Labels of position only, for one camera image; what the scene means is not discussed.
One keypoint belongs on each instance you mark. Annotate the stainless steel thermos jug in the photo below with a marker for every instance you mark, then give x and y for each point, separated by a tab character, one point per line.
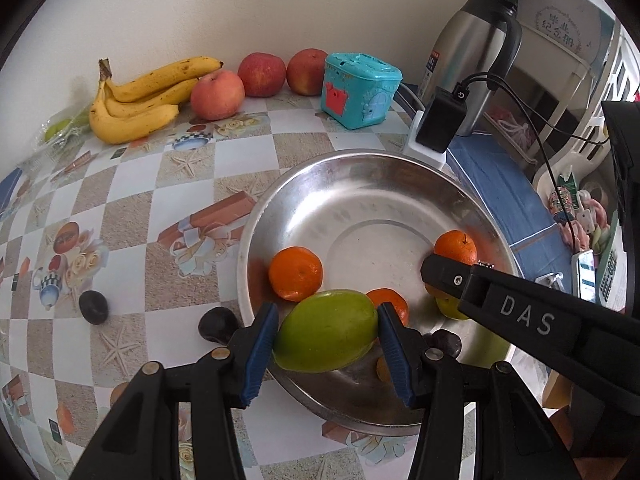
465	35

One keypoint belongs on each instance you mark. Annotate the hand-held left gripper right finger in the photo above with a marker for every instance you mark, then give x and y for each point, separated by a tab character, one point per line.
395	355

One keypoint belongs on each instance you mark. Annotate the green fruit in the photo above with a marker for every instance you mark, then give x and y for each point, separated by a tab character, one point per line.
81	120
56	130

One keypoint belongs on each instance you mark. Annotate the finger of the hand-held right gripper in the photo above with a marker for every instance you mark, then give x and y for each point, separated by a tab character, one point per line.
525	310

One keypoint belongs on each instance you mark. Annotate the red apple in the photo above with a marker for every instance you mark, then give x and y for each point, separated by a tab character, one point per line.
306	71
217	95
261	74

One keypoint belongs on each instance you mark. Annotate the pink mesh bag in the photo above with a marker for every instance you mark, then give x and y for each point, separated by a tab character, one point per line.
515	127

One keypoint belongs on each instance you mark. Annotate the green and red carton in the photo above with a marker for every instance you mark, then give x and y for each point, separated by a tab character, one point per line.
565	195

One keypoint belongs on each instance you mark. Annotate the front red apple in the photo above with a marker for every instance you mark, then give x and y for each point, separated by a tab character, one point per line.
217	95

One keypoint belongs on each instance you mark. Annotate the black power adapter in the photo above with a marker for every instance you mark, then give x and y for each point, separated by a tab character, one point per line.
440	117

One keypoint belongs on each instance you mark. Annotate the white plastic rack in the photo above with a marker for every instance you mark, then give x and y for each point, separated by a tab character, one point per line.
590	110

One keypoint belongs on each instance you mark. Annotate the clear plastic clamshell container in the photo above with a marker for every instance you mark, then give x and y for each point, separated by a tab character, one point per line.
47	142

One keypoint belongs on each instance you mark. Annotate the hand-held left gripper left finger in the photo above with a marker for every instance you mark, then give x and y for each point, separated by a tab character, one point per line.
257	355

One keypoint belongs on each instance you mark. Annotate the large green mango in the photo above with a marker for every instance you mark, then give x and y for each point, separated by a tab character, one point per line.
325	330

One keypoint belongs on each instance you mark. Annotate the bunch of yellow bananas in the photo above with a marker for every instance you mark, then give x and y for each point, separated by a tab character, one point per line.
130	125

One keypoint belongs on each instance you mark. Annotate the dark purple plum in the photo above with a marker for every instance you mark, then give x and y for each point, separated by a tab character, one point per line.
93	306
217	324
446	341

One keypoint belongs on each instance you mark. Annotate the white calculator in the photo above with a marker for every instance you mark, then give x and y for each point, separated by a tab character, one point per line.
612	270

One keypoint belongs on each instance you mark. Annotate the orange mandarin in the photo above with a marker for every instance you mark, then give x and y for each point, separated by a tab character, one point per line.
295	272
392	300
455	247

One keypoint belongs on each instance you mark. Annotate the stainless steel bowl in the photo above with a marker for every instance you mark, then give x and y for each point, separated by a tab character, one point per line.
380	210

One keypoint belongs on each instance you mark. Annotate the grey printed box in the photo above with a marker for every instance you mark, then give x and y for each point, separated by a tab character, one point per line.
560	20

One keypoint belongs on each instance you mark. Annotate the blue checked cloth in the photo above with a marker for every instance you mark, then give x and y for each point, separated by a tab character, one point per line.
500	195

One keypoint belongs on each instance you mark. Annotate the white power strip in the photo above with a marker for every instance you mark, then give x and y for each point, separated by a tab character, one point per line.
420	152

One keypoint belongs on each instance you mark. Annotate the white and blue packet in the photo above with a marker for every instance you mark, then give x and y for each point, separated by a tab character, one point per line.
585	272

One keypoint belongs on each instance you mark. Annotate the teal toy box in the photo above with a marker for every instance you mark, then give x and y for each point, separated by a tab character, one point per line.
357	90

